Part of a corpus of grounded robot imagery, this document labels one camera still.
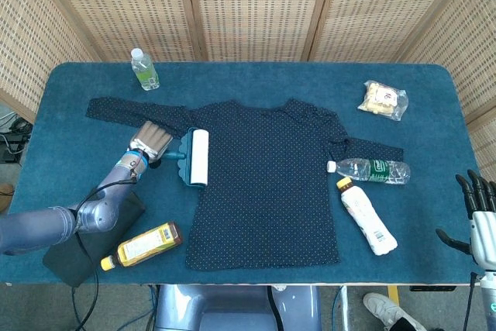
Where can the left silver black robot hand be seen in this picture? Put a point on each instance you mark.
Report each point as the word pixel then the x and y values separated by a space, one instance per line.
pixel 151 141

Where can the teal table cloth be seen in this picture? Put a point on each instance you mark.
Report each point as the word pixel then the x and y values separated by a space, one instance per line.
pixel 248 83

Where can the white sneaker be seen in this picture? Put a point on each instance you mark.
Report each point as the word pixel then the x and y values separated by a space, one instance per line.
pixel 383 307

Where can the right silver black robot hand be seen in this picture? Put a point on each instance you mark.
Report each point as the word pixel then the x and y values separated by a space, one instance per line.
pixel 478 226

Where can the clear bag of snacks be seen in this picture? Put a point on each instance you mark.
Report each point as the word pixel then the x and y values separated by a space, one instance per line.
pixel 383 100

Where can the dark grey folded cloth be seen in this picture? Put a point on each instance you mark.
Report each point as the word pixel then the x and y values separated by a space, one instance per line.
pixel 77 257

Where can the teal lint roller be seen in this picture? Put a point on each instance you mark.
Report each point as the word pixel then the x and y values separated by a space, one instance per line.
pixel 193 156

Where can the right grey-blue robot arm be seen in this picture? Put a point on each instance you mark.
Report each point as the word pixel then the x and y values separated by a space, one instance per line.
pixel 489 300

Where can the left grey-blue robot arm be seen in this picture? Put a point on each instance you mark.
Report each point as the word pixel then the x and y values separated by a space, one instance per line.
pixel 69 211

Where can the white yellow-cap drink bottle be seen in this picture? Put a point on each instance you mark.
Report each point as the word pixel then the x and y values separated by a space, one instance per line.
pixel 366 216

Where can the dark blue dotted shirt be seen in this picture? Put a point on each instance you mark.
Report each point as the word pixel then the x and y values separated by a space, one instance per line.
pixel 263 187

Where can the small green-label water bottle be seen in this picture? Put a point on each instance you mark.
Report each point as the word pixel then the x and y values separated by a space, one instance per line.
pixel 144 70

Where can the clear green-label water bottle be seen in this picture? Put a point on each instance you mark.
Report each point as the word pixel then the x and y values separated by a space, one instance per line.
pixel 372 170

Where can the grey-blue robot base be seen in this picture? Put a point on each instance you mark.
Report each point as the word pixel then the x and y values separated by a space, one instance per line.
pixel 236 307

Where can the woven bamboo folding screen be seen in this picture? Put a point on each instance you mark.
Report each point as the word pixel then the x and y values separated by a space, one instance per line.
pixel 248 5

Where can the yellow-label tea bottle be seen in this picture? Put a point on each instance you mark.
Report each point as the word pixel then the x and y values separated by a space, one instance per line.
pixel 143 245

